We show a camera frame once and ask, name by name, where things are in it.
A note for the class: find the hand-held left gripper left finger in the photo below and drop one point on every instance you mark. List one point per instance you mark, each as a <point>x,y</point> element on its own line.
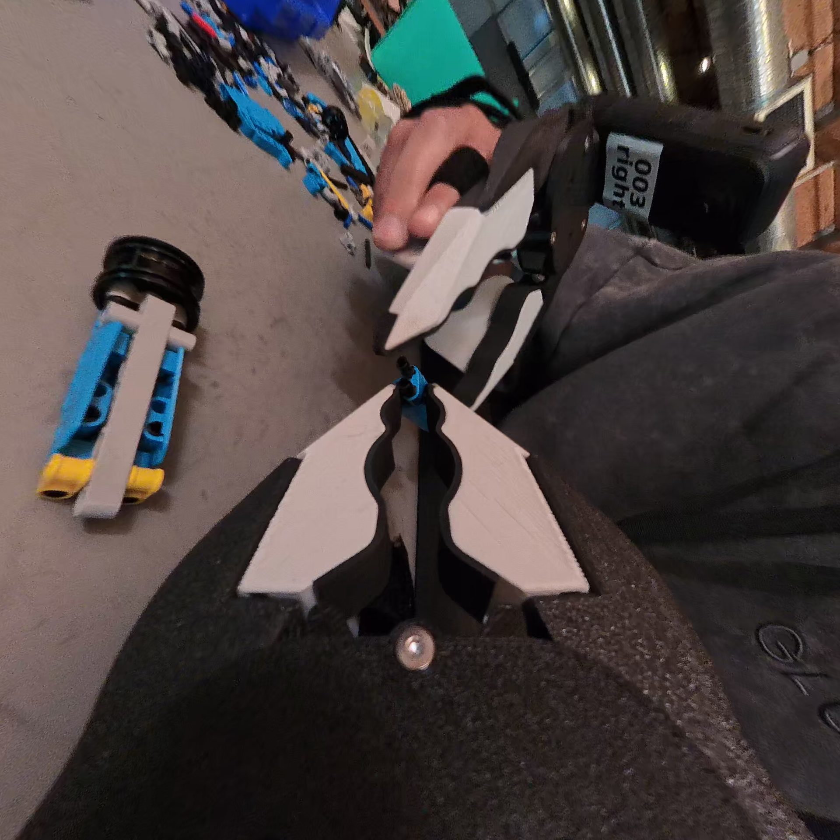
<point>315,512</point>

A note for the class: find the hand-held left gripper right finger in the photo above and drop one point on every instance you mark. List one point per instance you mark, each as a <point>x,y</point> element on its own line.
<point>512,518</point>

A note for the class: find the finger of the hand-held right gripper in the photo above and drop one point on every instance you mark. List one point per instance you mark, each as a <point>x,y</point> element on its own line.
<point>459,262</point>
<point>499,328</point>

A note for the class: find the small blue brick piece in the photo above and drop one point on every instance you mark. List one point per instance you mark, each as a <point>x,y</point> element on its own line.
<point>413,401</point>

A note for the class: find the blue grey brick assembly with wheel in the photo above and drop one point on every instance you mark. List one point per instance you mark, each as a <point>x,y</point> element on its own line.
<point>124,407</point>

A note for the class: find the grey desk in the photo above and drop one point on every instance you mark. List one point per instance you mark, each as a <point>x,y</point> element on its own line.
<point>262,282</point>

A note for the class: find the person's right hand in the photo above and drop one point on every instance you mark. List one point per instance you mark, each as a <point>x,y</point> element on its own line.
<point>420,144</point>

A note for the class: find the yellow round part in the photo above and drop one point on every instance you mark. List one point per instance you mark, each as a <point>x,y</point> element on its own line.
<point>375,108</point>

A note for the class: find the dark grey sweatshirt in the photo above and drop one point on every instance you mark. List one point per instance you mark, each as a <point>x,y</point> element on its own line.
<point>689,407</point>

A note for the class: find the green storage bin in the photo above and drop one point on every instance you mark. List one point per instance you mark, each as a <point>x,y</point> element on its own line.
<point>433,52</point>

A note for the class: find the pile of toy brick parts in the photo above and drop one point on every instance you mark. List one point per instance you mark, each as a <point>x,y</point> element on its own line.
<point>256,118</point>

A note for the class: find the blue storage bin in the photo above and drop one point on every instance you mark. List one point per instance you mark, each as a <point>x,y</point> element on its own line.
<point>282,16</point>

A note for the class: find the silver metal duct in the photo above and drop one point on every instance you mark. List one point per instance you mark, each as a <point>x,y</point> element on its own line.
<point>748,59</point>

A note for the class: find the grey metal frame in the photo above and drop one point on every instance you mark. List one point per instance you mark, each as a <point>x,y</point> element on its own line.
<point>590,39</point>

